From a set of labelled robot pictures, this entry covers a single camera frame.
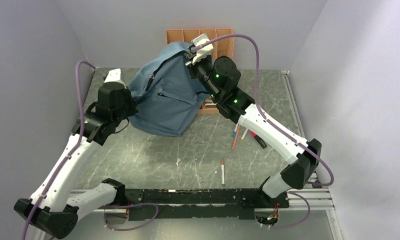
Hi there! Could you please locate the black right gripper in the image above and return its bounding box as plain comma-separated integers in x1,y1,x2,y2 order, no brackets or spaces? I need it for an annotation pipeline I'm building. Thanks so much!
184,50,221,101

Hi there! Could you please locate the blue student backpack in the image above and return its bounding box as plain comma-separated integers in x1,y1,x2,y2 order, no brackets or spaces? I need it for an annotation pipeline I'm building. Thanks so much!
129,41,210,137

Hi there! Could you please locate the orange pencil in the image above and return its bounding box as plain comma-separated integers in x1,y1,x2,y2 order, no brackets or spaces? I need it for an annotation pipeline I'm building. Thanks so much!
231,125,240,150

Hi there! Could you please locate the blue white pen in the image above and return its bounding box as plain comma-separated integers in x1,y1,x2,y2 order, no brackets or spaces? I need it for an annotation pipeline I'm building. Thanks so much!
232,123,239,138

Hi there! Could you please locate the brown white marker pen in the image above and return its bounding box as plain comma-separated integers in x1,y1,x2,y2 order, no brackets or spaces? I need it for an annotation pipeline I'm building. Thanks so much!
221,158,226,187

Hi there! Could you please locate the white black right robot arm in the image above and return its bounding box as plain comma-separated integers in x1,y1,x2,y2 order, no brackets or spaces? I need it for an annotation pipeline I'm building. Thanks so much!
185,56,321,207

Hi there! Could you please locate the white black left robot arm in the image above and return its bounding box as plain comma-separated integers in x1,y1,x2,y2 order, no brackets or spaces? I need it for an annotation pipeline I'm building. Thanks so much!
14,80,137,240

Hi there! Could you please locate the orange plastic file organizer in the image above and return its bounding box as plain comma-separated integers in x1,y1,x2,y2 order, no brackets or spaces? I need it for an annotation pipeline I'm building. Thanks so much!
166,28,236,116

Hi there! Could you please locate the yellow white marker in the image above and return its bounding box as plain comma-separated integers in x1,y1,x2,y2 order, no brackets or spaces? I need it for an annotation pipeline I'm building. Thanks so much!
241,128,249,140

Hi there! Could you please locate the pink black highlighter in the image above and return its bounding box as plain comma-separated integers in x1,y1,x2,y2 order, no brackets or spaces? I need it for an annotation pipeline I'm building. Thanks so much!
250,131,267,149

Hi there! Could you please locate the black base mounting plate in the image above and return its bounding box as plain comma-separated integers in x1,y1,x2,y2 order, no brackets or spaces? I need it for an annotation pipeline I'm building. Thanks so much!
125,188,289,221

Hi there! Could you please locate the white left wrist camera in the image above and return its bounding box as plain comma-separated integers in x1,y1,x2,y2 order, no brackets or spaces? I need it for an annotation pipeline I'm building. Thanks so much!
104,68,126,87

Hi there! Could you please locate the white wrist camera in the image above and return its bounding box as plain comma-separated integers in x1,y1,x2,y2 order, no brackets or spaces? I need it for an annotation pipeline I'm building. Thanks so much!
185,33,214,67
104,68,126,87

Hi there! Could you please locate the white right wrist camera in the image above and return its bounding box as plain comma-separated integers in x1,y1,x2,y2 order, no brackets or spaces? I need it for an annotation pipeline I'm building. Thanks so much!
185,33,214,67

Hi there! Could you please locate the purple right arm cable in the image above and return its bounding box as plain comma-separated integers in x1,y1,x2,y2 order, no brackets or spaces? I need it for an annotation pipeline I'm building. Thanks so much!
190,33,334,229

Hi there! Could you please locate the aluminium frame rail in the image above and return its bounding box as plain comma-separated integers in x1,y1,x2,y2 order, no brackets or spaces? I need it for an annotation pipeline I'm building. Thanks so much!
42,188,335,213

